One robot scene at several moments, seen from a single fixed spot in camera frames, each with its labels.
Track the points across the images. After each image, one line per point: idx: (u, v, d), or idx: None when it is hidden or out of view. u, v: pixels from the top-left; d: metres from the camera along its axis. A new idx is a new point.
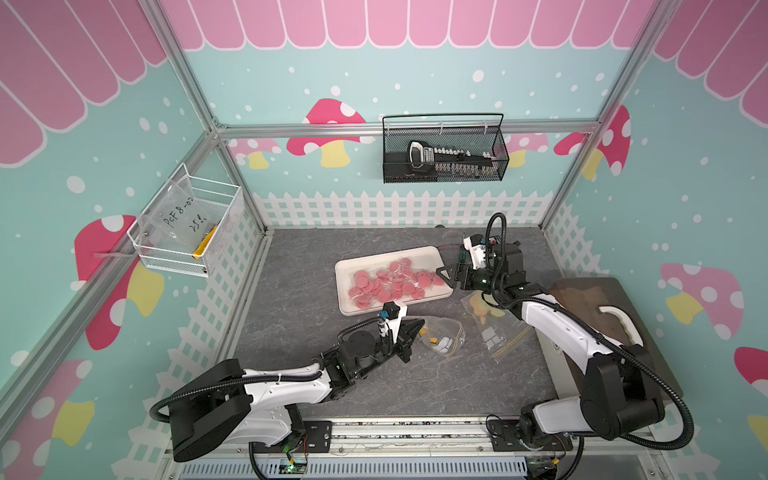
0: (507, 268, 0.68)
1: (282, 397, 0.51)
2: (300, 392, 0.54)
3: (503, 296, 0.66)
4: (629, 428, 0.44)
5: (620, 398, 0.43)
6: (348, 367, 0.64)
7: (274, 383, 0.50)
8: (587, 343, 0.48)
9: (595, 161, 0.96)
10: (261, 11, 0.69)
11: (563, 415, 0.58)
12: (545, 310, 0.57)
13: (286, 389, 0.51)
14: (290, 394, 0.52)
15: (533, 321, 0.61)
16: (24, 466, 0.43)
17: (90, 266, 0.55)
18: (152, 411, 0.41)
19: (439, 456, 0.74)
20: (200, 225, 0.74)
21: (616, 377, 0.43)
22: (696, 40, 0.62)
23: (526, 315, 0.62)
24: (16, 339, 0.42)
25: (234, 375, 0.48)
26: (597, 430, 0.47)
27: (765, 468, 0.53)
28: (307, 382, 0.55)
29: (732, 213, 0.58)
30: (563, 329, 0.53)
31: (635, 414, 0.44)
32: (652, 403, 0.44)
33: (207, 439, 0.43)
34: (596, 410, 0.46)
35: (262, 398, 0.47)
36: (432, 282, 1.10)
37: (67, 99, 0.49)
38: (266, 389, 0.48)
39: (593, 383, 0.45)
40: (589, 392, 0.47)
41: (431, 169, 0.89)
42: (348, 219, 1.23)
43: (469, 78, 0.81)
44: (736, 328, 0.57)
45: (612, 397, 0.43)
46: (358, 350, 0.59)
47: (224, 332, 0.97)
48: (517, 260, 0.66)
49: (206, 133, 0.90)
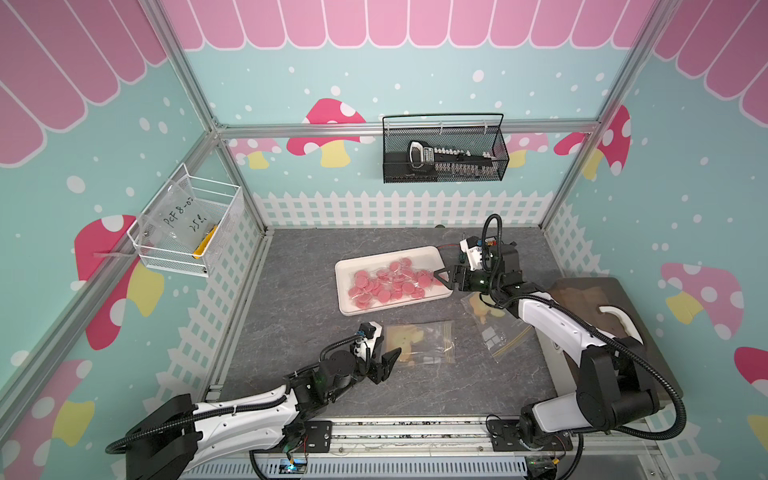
0: (504, 268, 0.69)
1: (242, 428, 0.51)
2: (264, 419, 0.54)
3: (500, 295, 0.68)
4: (624, 419, 0.44)
5: (613, 388, 0.44)
6: (325, 386, 0.60)
7: (230, 415, 0.50)
8: (581, 336, 0.49)
9: (595, 161, 0.96)
10: (261, 11, 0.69)
11: (563, 414, 0.58)
12: (542, 308, 0.58)
13: (242, 421, 0.50)
14: (248, 424, 0.52)
15: (529, 319, 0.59)
16: (24, 466, 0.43)
17: (90, 265, 0.55)
18: (110, 450, 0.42)
19: (439, 456, 0.74)
20: (200, 225, 0.74)
21: (609, 368, 0.44)
22: (697, 40, 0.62)
23: (523, 313, 0.63)
24: (17, 339, 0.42)
25: (183, 411, 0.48)
26: (593, 424, 0.47)
27: (765, 469, 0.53)
28: (261, 413, 0.53)
29: (732, 213, 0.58)
30: (558, 324, 0.54)
31: (630, 406, 0.44)
32: (646, 395, 0.45)
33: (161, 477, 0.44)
34: (590, 402, 0.47)
35: (214, 432, 0.47)
36: (432, 282, 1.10)
37: (67, 100, 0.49)
38: (220, 423, 0.48)
39: (587, 374, 0.46)
40: (584, 384, 0.47)
41: (431, 169, 0.89)
42: (348, 219, 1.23)
43: (469, 78, 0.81)
44: (736, 328, 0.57)
45: (605, 388, 0.44)
46: (339, 368, 0.60)
47: (224, 332, 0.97)
48: (513, 260, 0.68)
49: (206, 133, 0.90)
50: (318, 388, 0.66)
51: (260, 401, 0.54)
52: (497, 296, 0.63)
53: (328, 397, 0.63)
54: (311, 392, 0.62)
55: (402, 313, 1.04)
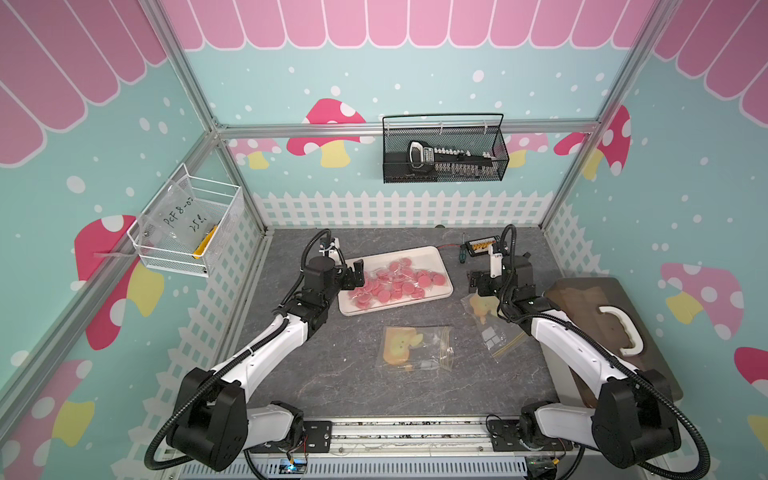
0: (516, 282, 0.66)
1: (269, 359, 0.51)
2: (282, 346, 0.54)
3: (512, 310, 0.65)
4: (643, 454, 0.42)
5: (635, 426, 0.42)
6: (319, 288, 0.63)
7: (252, 356, 0.48)
8: (600, 367, 0.47)
9: (595, 161, 0.96)
10: (261, 11, 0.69)
11: (569, 427, 0.57)
12: (559, 334, 0.55)
13: (265, 355, 0.50)
14: (270, 355, 0.51)
15: (544, 338, 0.59)
16: (24, 466, 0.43)
17: (90, 266, 0.55)
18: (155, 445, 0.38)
19: (439, 456, 0.74)
20: (199, 225, 0.74)
21: (631, 404, 0.42)
22: (697, 39, 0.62)
23: (537, 331, 0.60)
24: (17, 339, 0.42)
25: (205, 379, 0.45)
26: (611, 455, 0.45)
27: (765, 469, 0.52)
28: (277, 338, 0.53)
29: (732, 213, 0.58)
30: (575, 350, 0.51)
31: (649, 442, 0.42)
32: (667, 431, 0.43)
33: (233, 426, 0.42)
34: (612, 437, 0.44)
35: (249, 374, 0.46)
36: (432, 282, 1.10)
37: (66, 100, 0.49)
38: (248, 364, 0.47)
39: (607, 407, 0.43)
40: (604, 419, 0.45)
41: (431, 169, 0.89)
42: (348, 219, 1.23)
43: (469, 78, 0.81)
44: (736, 327, 0.56)
45: (627, 425, 0.42)
46: (322, 265, 0.63)
47: (224, 332, 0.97)
48: (526, 273, 0.65)
49: (206, 133, 0.90)
50: (311, 299, 0.66)
51: (271, 329, 0.55)
52: (508, 311, 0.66)
53: (324, 302, 0.65)
54: (307, 306, 0.62)
55: (402, 313, 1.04)
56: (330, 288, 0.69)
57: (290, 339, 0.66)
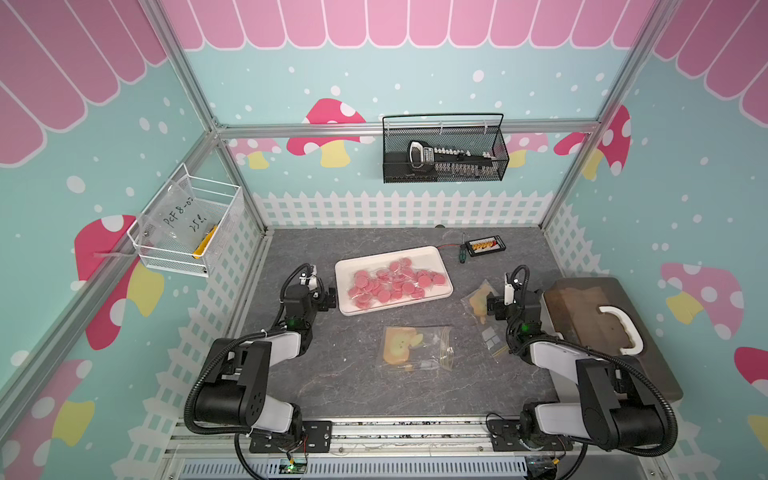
0: (524, 317, 0.72)
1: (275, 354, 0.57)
2: (283, 348, 0.61)
3: (515, 341, 0.72)
4: (628, 431, 0.43)
5: (613, 400, 0.45)
6: (298, 315, 0.73)
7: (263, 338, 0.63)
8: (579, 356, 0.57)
9: (595, 161, 0.96)
10: (262, 11, 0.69)
11: (565, 421, 0.57)
12: (548, 344, 0.62)
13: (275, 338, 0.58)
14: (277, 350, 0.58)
15: (541, 361, 0.64)
16: (24, 466, 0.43)
17: (90, 266, 0.55)
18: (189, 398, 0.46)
19: (439, 456, 0.74)
20: (200, 225, 0.74)
21: (603, 378, 0.46)
22: (697, 40, 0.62)
23: (535, 357, 0.66)
24: (16, 340, 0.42)
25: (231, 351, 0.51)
26: (600, 442, 0.45)
27: (765, 469, 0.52)
28: (280, 334, 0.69)
29: (732, 213, 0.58)
30: (562, 352, 0.57)
31: (633, 419, 0.43)
32: (652, 415, 0.44)
33: (259, 379, 0.47)
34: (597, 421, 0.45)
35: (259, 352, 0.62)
36: (432, 282, 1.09)
37: (67, 99, 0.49)
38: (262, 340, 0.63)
39: (587, 387, 0.47)
40: (588, 401, 0.47)
41: (431, 169, 0.89)
42: (348, 219, 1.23)
43: (470, 78, 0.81)
44: (736, 327, 0.56)
45: (603, 396, 0.45)
46: (295, 294, 0.72)
47: (224, 332, 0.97)
48: (535, 311, 0.70)
49: (206, 133, 0.90)
50: (294, 324, 0.74)
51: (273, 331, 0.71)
52: (511, 341, 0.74)
53: (307, 323, 0.75)
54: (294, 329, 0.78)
55: (402, 313, 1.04)
56: (309, 310, 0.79)
57: (291, 341, 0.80)
